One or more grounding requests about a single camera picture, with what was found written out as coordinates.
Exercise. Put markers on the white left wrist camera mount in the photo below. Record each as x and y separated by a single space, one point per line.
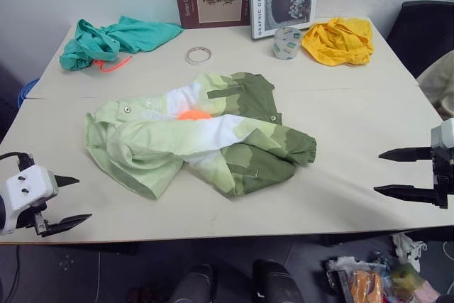
30 189

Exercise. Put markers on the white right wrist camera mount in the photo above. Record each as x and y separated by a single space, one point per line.
442 136

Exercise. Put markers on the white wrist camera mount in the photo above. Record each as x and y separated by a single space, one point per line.
30 189
442 136

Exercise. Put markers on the black office chair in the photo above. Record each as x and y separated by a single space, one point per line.
422 33

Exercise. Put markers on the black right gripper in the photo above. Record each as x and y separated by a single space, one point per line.
443 179

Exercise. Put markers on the white crumpled cloth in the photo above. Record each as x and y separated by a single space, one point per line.
408 248

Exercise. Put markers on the green yellow plastic bag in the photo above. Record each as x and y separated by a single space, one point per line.
406 280

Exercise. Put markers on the yellow crumpled cloth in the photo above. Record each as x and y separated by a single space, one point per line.
351 33

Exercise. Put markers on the small clear tape roll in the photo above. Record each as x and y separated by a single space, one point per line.
189 58

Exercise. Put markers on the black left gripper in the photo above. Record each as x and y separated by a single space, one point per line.
39 223

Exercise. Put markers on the wide grey tape roll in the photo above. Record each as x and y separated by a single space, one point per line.
285 45

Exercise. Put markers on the beige fabric bundle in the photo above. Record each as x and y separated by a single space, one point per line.
441 83

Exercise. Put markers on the clear plastic bag with snacks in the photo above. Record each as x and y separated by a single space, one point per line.
361 281

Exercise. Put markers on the teal green garment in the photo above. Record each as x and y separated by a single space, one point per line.
142 35

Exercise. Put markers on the green camouflage zip jacket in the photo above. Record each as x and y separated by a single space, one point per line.
149 147

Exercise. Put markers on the dark rounded shape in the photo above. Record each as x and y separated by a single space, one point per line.
275 283

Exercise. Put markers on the white graphic design book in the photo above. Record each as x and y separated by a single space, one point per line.
258 8

